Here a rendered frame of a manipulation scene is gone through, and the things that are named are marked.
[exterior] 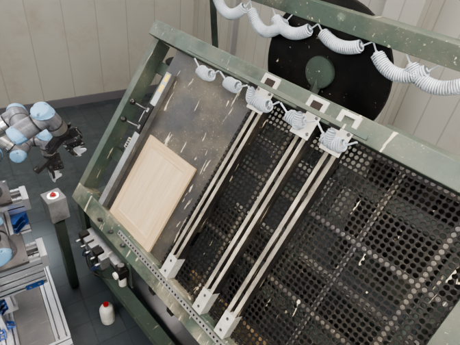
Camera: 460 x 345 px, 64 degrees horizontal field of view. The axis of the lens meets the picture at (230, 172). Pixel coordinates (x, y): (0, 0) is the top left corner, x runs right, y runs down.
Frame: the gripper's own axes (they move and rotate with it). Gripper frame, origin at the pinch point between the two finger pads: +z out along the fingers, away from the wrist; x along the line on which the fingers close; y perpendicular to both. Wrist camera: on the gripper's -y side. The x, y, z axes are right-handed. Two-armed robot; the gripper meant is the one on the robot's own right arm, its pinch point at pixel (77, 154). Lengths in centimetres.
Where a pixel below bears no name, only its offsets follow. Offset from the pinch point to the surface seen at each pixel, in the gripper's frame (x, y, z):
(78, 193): 30, -31, 77
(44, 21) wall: 319, -34, 151
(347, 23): 0, 145, -5
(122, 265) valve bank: -35, -16, 68
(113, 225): -8, -13, 68
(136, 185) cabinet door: 6, 10, 58
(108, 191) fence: 15, -9, 66
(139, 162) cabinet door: 16, 18, 54
